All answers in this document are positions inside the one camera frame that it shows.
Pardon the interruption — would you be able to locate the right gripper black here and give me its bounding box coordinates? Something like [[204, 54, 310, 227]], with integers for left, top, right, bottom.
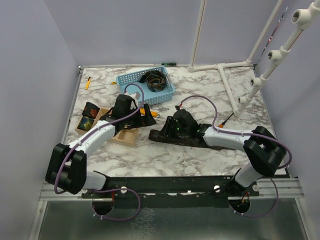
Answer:
[[158, 115, 190, 140]]

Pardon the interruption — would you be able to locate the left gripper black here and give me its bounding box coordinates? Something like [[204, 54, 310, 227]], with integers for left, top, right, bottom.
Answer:
[[123, 103, 156, 129]]

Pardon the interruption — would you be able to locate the brown blue floral tie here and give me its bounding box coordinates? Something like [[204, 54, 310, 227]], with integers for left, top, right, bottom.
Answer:
[[148, 129, 230, 151]]

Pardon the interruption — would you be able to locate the wooden compartment tray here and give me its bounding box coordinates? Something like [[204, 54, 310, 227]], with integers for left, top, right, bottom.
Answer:
[[75, 107, 139, 147]]

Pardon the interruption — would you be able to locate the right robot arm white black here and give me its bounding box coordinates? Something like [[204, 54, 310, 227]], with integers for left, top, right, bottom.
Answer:
[[158, 109, 287, 196]]

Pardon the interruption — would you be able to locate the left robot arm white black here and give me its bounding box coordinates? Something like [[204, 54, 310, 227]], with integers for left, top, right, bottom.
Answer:
[[45, 94, 156, 198]]

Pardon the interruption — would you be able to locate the orange utility knife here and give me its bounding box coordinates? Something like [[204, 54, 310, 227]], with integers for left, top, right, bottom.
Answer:
[[140, 108, 160, 118]]

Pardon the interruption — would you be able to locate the blue perforated plastic basket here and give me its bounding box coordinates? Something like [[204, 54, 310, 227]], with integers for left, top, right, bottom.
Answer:
[[116, 66, 175, 106]]

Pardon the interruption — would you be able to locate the rolled black orange tie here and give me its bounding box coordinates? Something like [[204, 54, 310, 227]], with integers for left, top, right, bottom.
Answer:
[[138, 70, 167, 93]]

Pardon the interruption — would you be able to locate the green black marker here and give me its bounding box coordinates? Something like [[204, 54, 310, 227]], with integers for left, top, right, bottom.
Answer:
[[161, 62, 177, 66]]

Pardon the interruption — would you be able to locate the rolled dark red-leaf tie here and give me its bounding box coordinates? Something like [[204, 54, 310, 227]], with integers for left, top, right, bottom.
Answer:
[[82, 101, 100, 119]]

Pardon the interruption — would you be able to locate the rolled blue yellow-leaf tie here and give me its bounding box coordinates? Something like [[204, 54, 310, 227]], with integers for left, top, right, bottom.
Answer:
[[76, 116, 95, 132]]

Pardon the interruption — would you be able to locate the small yellow utility knife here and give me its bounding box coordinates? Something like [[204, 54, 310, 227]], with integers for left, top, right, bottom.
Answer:
[[84, 76, 92, 90]]

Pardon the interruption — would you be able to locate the white PVC pipe rack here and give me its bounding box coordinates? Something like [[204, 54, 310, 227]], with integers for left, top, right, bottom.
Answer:
[[233, 0, 320, 117]]

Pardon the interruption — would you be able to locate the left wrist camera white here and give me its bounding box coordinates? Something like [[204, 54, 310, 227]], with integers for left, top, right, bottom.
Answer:
[[124, 91, 141, 104]]

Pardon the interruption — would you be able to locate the orange handle screwdriver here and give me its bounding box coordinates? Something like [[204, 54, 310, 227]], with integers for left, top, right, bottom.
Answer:
[[218, 113, 234, 128]]

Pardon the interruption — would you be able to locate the black mounting rail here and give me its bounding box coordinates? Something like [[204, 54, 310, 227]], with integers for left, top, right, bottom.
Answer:
[[82, 175, 259, 208]]

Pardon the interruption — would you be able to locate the white PVC pipe frame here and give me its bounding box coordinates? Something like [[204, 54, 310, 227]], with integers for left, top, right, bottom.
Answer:
[[188, 0, 284, 117]]

